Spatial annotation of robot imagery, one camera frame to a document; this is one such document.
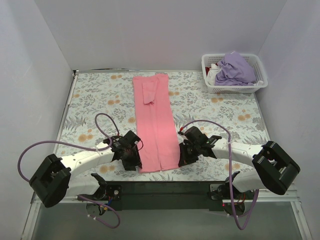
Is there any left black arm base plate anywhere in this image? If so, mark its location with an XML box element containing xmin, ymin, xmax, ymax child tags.
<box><xmin>93</xmin><ymin>184</ymin><xmax>123</xmax><ymax>201</ymax></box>

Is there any aluminium frame rail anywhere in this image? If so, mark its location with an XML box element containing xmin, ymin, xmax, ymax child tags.
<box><xmin>21</xmin><ymin>182</ymin><xmax>312</xmax><ymax>240</ymax></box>

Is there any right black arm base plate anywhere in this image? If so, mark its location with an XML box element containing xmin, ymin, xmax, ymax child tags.
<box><xmin>209</xmin><ymin>183</ymin><xmax>231</xmax><ymax>200</ymax></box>

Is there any pink t shirt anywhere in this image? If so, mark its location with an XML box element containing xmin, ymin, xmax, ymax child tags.
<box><xmin>132</xmin><ymin>73</ymin><xmax>180</xmax><ymax>173</ymax></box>

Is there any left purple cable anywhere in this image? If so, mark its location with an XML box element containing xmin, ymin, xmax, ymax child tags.
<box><xmin>17</xmin><ymin>112</ymin><xmax>121</xmax><ymax>229</ymax></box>

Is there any white garment in basket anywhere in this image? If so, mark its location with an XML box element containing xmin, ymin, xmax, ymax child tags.
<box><xmin>206</xmin><ymin>63</ymin><xmax>221</xmax><ymax>86</ymax></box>

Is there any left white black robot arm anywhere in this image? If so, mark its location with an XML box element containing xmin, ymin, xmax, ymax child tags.
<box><xmin>29</xmin><ymin>130</ymin><xmax>142</xmax><ymax>208</ymax></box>

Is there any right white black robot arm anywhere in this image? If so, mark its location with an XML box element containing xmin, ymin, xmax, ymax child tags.
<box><xmin>178</xmin><ymin>126</ymin><xmax>301</xmax><ymax>199</ymax></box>

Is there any floral table mat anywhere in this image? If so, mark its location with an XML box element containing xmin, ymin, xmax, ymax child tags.
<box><xmin>56</xmin><ymin>71</ymin><xmax>270</xmax><ymax>182</ymax></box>

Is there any white plastic laundry basket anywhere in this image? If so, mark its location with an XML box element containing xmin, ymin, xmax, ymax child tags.
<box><xmin>201</xmin><ymin>53</ymin><xmax>268</xmax><ymax>94</ymax></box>

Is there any purple t shirt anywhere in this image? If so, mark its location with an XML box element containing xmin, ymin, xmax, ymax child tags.
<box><xmin>215</xmin><ymin>51</ymin><xmax>257</xmax><ymax>87</ymax></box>

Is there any dark red garment in basket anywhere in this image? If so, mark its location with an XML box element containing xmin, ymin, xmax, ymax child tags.
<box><xmin>205</xmin><ymin>67</ymin><xmax>211</xmax><ymax>75</ymax></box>

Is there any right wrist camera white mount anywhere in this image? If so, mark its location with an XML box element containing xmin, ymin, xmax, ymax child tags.
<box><xmin>177</xmin><ymin>127</ymin><xmax>188</xmax><ymax>143</ymax></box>

